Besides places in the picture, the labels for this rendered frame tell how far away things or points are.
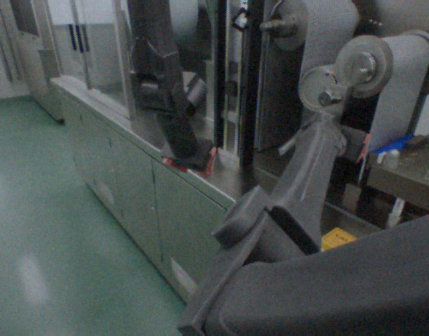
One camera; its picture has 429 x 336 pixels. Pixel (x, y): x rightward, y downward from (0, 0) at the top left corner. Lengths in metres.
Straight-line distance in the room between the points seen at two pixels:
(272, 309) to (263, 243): 0.09
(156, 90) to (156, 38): 0.08
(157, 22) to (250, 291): 0.40
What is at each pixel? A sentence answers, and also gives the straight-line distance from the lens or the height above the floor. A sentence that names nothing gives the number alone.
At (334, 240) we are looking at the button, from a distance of 0.76.
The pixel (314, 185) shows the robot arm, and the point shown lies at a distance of 0.38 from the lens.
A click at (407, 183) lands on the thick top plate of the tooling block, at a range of 0.87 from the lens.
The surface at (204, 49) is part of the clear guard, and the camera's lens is 1.72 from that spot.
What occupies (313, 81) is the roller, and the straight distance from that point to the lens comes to 0.98.
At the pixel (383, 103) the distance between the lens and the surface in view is 0.91.
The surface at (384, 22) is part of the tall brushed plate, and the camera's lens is 1.24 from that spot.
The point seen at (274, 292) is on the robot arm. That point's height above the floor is 1.26.
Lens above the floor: 1.39
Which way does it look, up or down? 29 degrees down
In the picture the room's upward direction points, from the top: straight up
